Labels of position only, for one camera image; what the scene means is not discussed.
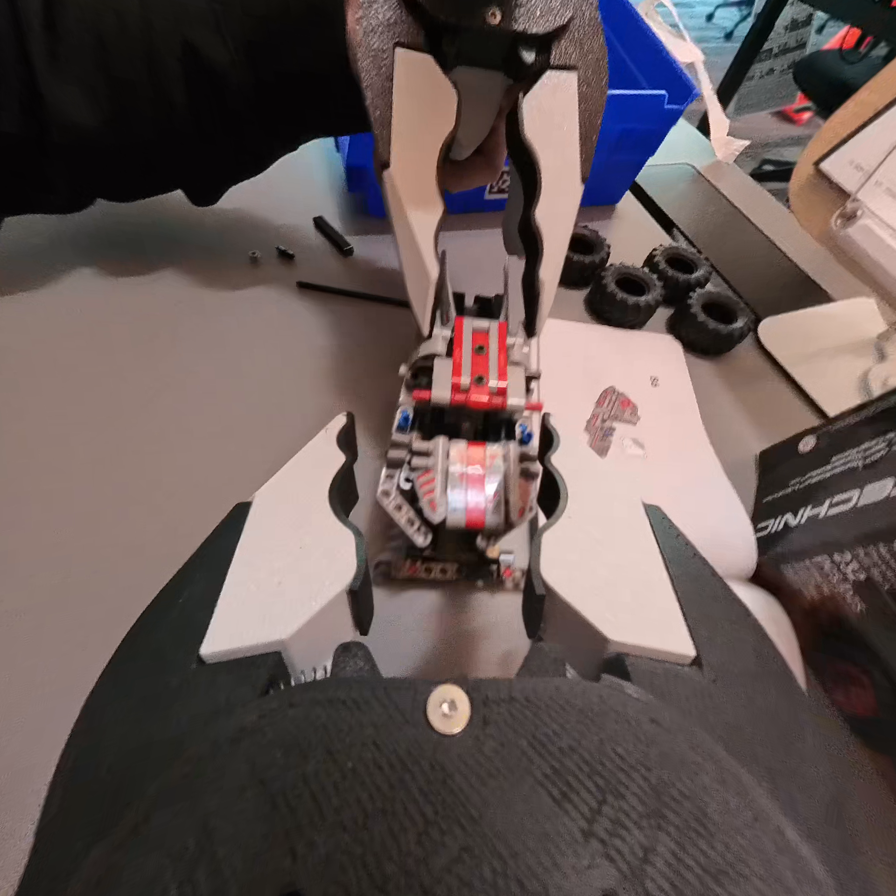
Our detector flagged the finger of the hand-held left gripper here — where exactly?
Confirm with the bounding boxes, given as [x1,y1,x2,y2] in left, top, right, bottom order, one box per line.
[380,44,463,331]
[503,69,583,338]

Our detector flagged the white instruction booklet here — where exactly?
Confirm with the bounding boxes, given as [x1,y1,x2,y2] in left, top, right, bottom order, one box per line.
[535,318,813,701]

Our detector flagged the blue plastic bin with tag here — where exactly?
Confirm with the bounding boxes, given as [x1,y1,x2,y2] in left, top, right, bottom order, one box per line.
[335,0,701,217]

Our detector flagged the black office chair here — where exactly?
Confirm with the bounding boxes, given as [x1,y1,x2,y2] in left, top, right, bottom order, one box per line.
[794,28,896,120]

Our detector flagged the white sign stand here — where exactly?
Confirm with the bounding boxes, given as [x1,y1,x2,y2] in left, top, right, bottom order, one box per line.
[756,199,896,421]

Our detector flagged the toy brick truck model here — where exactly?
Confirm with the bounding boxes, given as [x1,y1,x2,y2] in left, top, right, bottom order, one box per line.
[374,269,547,589]

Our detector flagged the black toy axle rod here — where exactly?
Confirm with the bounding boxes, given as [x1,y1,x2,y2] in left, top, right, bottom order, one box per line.
[295,280,408,309]

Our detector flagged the black short toy beam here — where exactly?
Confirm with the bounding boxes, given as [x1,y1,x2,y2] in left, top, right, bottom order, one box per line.
[313,216,354,258]

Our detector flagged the black toy set box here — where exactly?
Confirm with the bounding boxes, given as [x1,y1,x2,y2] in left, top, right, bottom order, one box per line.
[752,402,896,743]

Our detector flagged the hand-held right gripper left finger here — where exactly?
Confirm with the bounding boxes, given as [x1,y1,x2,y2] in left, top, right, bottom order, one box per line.
[198,412,373,674]

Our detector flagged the person's left hand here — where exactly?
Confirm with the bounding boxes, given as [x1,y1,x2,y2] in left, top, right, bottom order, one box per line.
[437,98,513,196]

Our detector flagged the clear plastic wrapper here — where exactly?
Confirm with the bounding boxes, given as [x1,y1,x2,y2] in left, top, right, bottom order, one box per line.
[640,0,751,163]

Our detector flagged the person's left forearm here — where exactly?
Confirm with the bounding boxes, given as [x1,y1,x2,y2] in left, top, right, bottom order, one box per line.
[0,0,375,219]

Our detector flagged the black toy tire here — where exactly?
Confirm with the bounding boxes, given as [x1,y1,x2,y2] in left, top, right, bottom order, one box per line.
[584,262,662,330]
[560,224,610,289]
[665,287,757,358]
[643,241,711,305]

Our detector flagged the instruction sign board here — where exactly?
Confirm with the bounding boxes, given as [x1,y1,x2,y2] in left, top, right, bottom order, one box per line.
[787,83,896,232]

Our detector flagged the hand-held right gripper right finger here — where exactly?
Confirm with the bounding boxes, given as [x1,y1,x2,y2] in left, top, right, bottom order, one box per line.
[524,412,702,678]

